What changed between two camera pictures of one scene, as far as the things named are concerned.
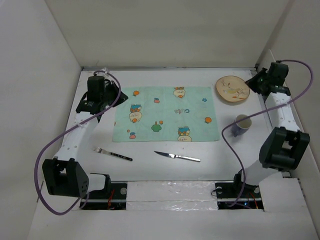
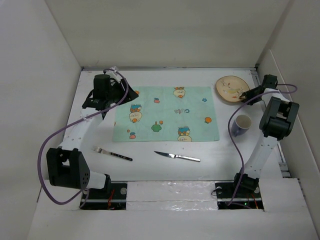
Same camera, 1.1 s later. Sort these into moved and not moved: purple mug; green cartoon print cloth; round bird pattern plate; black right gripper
Moved: black right gripper
Not moved: purple mug; round bird pattern plate; green cartoon print cloth
